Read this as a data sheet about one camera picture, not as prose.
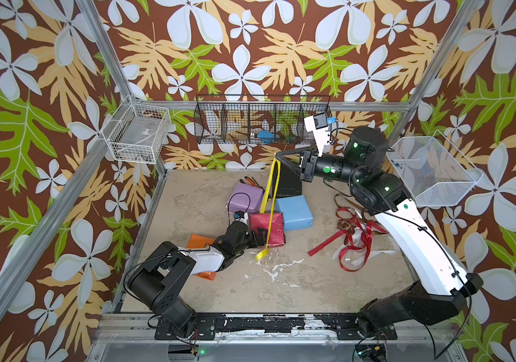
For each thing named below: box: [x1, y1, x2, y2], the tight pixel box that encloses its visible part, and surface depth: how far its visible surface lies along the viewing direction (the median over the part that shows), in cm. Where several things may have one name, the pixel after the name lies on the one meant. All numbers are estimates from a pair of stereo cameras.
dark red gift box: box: [248, 212, 286, 247], surface depth 92 cm
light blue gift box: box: [275, 195, 314, 233], surface depth 98 cm
